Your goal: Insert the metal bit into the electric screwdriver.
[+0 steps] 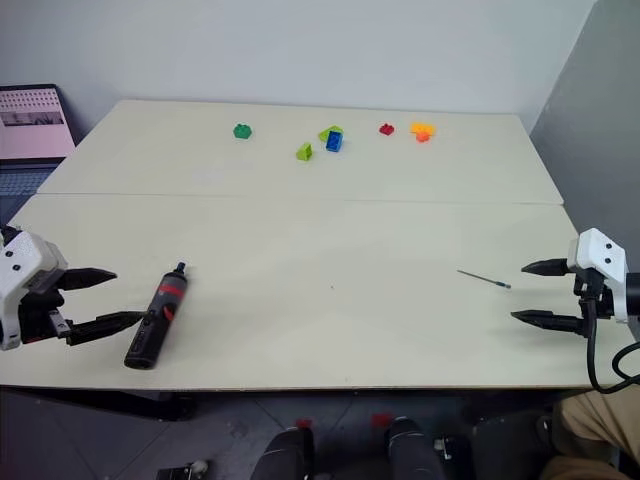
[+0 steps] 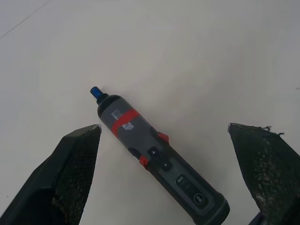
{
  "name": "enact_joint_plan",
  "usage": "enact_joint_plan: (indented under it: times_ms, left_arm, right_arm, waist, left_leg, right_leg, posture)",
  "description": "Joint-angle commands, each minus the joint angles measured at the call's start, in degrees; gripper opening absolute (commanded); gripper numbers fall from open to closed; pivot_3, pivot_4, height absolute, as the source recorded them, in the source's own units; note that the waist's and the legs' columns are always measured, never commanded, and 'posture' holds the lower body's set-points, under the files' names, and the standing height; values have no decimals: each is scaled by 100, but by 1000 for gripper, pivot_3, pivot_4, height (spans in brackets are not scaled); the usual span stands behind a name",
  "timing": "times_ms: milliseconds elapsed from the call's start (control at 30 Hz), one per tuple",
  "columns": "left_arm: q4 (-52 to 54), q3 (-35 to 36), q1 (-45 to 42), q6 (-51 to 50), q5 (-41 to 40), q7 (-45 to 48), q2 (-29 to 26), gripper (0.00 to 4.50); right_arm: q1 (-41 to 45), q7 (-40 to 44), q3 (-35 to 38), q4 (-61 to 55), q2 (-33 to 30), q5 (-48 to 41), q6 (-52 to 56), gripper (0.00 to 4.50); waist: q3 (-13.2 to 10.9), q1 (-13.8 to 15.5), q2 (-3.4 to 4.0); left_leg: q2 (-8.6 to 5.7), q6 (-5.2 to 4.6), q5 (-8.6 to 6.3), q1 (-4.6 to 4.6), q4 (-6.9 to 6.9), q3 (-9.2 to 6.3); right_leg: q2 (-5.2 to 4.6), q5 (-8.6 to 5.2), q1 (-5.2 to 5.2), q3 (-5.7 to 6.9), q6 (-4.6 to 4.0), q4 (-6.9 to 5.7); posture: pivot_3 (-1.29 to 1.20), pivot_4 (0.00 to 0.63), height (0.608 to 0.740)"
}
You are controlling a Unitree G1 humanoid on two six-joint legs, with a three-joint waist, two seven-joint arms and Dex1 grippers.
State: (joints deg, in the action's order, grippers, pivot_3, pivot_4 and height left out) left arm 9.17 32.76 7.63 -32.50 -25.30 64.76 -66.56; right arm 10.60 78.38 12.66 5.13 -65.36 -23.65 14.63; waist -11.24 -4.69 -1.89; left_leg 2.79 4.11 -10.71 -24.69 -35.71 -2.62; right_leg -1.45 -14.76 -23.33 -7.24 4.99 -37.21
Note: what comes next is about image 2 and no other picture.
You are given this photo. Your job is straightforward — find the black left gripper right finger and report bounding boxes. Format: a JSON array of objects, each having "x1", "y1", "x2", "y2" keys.
[{"x1": 227, "y1": 122, "x2": 300, "y2": 225}]

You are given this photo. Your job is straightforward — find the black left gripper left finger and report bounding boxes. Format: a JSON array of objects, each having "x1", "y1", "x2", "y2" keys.
[{"x1": 0, "y1": 124, "x2": 103, "y2": 225}]

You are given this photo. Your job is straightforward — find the black cylinder with red label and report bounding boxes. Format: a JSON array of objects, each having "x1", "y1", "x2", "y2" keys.
[{"x1": 90, "y1": 86, "x2": 231, "y2": 225}]

